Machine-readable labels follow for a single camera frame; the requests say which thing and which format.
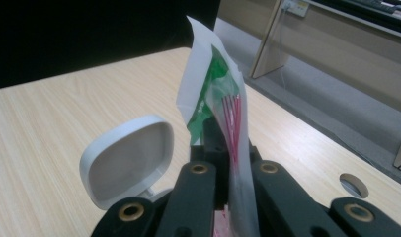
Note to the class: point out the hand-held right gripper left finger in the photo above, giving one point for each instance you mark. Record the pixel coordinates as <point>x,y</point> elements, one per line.
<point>211,144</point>

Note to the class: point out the pink and white plastic bag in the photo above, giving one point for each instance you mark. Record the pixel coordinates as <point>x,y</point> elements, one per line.
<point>201,65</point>

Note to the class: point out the white plastic cup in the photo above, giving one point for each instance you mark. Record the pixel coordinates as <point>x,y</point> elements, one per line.
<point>129,158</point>

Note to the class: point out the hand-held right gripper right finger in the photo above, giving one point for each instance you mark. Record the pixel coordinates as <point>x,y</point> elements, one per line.
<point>254,156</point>

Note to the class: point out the white wall socket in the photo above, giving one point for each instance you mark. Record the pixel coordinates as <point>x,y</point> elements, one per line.
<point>297,7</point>

